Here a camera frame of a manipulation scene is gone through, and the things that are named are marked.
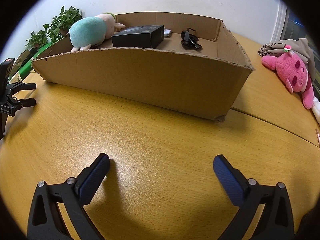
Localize pink plush toy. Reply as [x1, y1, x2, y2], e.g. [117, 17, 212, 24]
[261, 44, 315, 109]

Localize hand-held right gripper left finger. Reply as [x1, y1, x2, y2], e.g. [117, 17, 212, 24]
[27, 153, 111, 240]

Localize large potted green plant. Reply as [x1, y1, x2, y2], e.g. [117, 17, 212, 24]
[44, 5, 83, 43]

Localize black glasses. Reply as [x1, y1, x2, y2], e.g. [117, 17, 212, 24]
[180, 28, 203, 50]

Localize pig plush toy green hair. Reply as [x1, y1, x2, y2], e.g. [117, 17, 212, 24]
[69, 12, 126, 53]

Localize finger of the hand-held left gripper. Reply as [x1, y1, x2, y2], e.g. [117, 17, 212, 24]
[14, 98, 37, 109]
[9, 81, 37, 94]

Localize brown cardboard box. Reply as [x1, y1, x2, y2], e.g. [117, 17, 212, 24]
[31, 12, 255, 123]

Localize black box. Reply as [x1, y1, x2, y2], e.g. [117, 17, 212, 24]
[111, 25, 165, 49]

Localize small potted green plant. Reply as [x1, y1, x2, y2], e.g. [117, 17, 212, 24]
[24, 30, 49, 50]

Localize wooden desktop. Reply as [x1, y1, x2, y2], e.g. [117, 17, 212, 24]
[0, 31, 320, 240]

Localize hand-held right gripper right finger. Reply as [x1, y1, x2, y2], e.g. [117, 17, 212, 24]
[213, 155, 295, 240]

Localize white plush toy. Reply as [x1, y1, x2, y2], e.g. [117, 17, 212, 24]
[311, 97, 320, 125]

